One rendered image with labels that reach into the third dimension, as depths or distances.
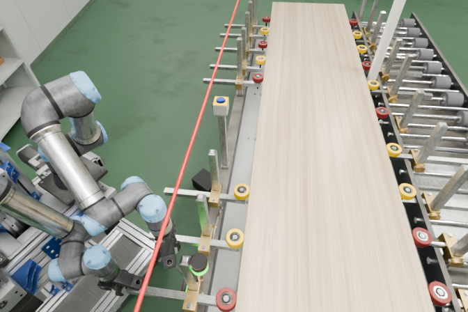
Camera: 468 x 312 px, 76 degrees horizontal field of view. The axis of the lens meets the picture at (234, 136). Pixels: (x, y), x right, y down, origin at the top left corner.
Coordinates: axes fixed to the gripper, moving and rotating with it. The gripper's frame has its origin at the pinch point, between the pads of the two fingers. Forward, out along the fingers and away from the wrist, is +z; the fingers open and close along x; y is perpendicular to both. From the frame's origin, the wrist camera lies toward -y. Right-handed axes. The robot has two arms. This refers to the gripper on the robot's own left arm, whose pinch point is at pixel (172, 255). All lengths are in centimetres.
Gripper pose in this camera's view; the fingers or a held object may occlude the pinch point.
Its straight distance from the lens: 125.7
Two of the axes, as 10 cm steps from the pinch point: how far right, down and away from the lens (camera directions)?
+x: -9.8, 1.8, -1.3
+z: 0.2, 6.8, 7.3
